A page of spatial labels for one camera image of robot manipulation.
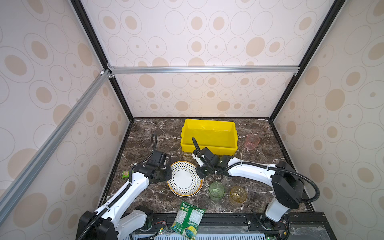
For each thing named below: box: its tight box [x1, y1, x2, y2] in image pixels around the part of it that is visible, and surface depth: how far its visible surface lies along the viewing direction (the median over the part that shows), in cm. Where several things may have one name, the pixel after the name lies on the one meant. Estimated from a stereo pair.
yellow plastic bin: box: [180, 118, 238, 156], surface depth 111 cm
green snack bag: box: [171, 201, 206, 240], surface depth 74 cm
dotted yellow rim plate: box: [167, 161, 204, 198], surface depth 85 cm
